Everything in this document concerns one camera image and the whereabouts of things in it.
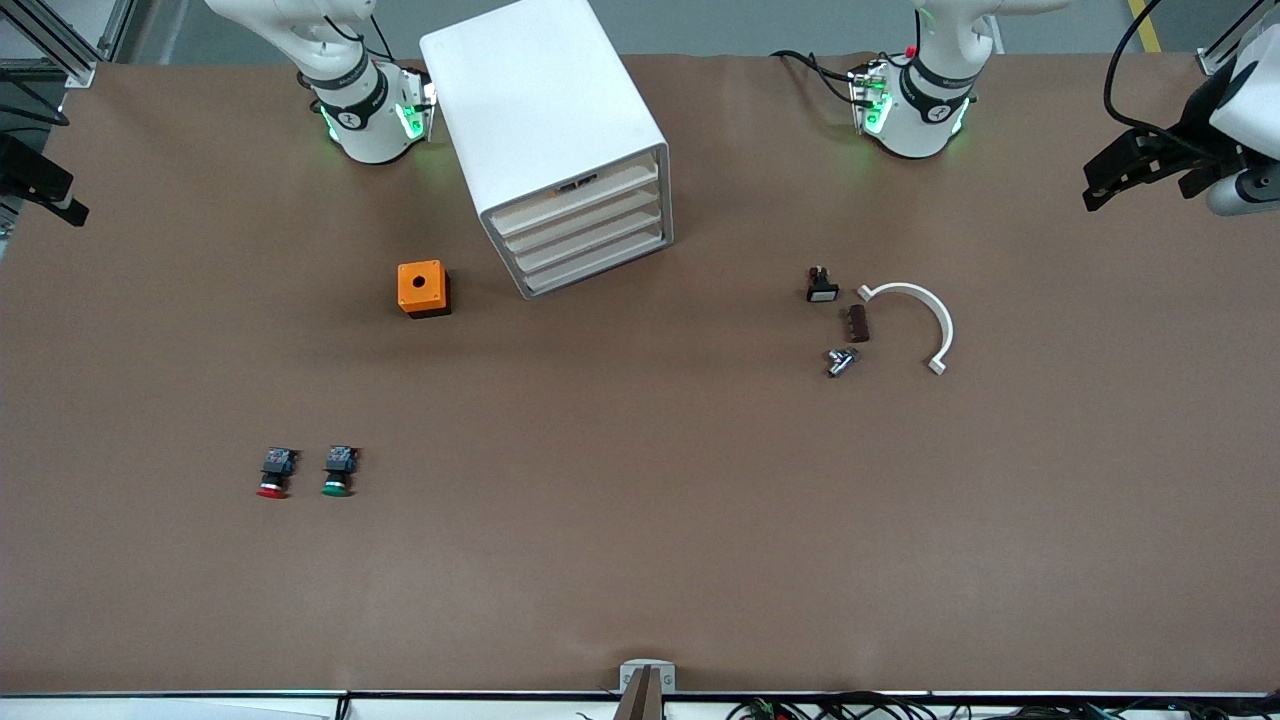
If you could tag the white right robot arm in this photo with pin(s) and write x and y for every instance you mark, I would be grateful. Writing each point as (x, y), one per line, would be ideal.
(365, 130)

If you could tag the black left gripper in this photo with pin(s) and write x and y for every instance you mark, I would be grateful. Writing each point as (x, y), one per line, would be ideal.
(1189, 133)

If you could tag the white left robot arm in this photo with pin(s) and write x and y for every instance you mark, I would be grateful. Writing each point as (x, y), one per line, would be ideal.
(925, 110)

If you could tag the white table edge rail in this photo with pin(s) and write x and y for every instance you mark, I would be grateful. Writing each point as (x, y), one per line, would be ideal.
(200, 708)

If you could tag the red push button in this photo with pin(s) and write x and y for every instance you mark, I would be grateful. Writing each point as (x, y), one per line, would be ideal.
(277, 463)

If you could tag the green push button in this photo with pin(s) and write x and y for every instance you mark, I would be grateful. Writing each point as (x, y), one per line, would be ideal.
(340, 460)

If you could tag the brown mount bar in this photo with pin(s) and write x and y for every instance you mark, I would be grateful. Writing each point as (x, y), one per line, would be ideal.
(640, 705)

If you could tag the brown table cover sheet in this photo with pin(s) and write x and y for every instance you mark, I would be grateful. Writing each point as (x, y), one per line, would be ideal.
(640, 500)

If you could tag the white cabinet drawer dark label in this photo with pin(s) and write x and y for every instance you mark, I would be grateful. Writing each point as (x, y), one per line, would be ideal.
(600, 188)

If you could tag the small metal fitting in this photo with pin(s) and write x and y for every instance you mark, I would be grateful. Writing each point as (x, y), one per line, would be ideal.
(840, 362)

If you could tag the white curved plastic bracket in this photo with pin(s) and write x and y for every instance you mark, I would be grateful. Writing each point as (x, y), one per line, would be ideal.
(905, 288)

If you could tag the aluminium frame profile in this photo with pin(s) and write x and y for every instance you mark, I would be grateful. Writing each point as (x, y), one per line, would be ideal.
(75, 68)
(1210, 62)

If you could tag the black switch white face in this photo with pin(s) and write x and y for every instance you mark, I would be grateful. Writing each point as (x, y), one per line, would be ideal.
(822, 290)

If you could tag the orange button enclosure box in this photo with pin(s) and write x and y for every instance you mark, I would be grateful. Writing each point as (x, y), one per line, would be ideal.
(420, 285)

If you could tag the brown terminal block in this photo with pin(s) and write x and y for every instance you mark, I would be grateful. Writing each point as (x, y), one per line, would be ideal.
(857, 323)

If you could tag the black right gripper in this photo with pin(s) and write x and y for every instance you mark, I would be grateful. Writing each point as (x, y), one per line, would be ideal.
(22, 168)

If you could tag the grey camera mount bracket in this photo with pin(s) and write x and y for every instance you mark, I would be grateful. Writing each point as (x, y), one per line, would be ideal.
(630, 670)

